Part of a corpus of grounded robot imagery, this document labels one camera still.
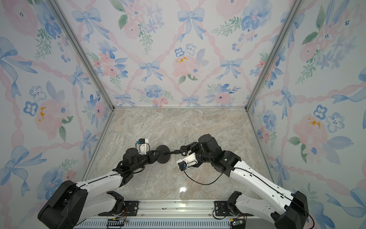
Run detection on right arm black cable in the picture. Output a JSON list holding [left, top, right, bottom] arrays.
[[182, 167, 315, 229]]

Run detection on black round stand base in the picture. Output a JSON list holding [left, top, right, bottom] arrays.
[[155, 145, 171, 164]]

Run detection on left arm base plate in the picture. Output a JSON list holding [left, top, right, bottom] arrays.
[[98, 200, 140, 217]]

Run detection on right aluminium corner post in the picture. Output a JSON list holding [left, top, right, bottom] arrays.
[[246, 0, 304, 113]]

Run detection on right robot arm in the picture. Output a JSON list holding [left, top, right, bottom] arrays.
[[176, 134, 312, 229]]

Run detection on aluminium mounting rail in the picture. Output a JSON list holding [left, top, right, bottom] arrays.
[[51, 198, 301, 229]]

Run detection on aluminium corner post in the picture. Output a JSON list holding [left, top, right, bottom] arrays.
[[46, 0, 114, 111], [246, 0, 304, 113]]

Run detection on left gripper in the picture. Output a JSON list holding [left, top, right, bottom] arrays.
[[132, 149, 162, 173]]

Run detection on black microphone stand pole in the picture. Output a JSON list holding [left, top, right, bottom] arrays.
[[164, 149, 187, 156]]

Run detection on left aluminium corner post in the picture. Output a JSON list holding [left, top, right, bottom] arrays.
[[46, 0, 114, 111]]

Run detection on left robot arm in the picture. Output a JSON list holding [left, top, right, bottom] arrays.
[[38, 148, 162, 229]]

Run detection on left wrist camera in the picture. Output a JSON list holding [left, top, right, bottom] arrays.
[[135, 138, 151, 155]]

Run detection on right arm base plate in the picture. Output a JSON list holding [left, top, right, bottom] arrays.
[[212, 200, 253, 219]]

